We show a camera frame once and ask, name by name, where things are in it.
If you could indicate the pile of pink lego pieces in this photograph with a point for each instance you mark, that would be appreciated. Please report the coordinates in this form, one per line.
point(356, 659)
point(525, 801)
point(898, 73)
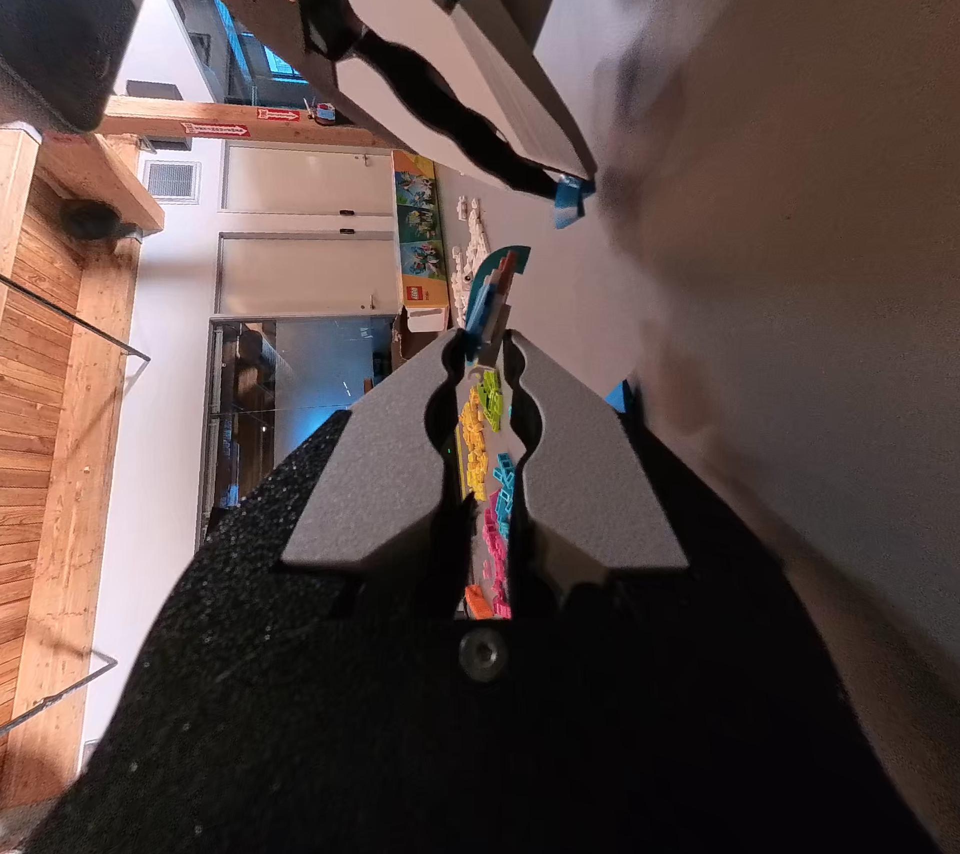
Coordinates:
point(495, 554)

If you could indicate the white wall vent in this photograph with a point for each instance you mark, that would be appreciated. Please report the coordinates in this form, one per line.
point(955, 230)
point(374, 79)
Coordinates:
point(172, 181)

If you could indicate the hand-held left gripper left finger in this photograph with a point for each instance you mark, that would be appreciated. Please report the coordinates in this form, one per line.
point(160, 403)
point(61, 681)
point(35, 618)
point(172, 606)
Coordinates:
point(367, 479)

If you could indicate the black metal rod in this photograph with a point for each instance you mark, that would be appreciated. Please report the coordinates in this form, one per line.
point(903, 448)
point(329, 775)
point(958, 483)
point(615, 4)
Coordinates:
point(75, 322)
point(67, 693)

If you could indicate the pile of teal lego pieces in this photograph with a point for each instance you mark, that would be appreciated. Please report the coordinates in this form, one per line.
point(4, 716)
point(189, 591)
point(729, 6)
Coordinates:
point(506, 494)

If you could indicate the colourful lego set box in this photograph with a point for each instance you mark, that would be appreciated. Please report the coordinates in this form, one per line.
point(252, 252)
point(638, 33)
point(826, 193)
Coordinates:
point(420, 232)

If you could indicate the pile of lime lego pieces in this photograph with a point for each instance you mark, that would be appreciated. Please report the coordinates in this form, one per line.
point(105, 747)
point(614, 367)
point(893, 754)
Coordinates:
point(491, 397)

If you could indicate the partly built colourful lego model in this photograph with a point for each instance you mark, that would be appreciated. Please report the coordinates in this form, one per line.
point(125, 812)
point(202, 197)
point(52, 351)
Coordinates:
point(487, 314)

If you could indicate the wooden beam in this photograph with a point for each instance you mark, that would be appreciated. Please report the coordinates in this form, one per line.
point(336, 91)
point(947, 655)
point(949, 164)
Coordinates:
point(150, 116)

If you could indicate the blue curved lego slope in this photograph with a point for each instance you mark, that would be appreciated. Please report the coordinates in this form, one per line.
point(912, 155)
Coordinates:
point(571, 202)

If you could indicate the black dome fixture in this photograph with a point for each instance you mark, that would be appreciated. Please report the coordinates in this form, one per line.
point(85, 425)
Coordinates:
point(90, 218)

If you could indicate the group of large blue lego pieces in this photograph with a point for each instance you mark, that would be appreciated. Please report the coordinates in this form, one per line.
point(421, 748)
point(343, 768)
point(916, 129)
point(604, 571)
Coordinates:
point(621, 398)

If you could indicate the glass partition window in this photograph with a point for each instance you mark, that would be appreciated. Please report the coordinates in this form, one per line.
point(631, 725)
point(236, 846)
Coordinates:
point(315, 374)

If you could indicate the pile of yellow lego pieces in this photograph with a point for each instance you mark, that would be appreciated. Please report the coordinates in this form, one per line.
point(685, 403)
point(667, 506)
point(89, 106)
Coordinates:
point(474, 442)

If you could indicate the white cabinet door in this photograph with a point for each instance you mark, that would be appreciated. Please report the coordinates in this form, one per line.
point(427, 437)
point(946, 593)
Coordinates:
point(307, 273)
point(307, 179)

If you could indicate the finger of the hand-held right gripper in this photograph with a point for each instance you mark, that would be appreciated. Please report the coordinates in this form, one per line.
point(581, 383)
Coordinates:
point(390, 97)
point(510, 74)

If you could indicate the pile of white lego pieces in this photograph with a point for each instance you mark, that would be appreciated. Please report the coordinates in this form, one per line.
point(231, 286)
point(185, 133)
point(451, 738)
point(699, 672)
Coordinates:
point(472, 254)

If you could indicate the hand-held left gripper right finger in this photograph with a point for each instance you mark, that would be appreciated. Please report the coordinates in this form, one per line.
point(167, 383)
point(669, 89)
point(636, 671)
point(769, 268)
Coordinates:
point(592, 494)

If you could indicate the red sign sticker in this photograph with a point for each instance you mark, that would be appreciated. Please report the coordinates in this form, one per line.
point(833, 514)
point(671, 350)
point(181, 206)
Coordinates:
point(277, 115)
point(214, 129)

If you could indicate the orange lego piece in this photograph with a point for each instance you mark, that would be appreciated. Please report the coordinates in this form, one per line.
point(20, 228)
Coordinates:
point(478, 603)

